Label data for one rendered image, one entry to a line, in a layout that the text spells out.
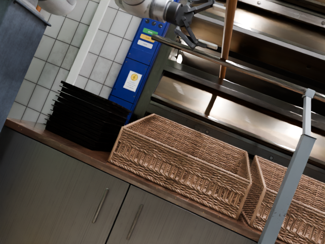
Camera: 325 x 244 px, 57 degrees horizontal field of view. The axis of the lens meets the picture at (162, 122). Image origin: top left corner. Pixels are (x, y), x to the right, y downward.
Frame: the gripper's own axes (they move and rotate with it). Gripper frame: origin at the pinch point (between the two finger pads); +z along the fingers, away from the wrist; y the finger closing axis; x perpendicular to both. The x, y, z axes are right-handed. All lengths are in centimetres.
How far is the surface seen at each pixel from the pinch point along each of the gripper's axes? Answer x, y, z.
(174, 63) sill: -62, 3, -25
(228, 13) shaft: 16.5, 1.6, 2.4
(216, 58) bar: -25.0, 3.0, -0.2
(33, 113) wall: -61, 61, -94
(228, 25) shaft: 8.1, 1.4, 2.9
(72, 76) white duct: -59, 31, -79
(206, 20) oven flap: -47, -21, -15
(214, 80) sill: -62, 3, -1
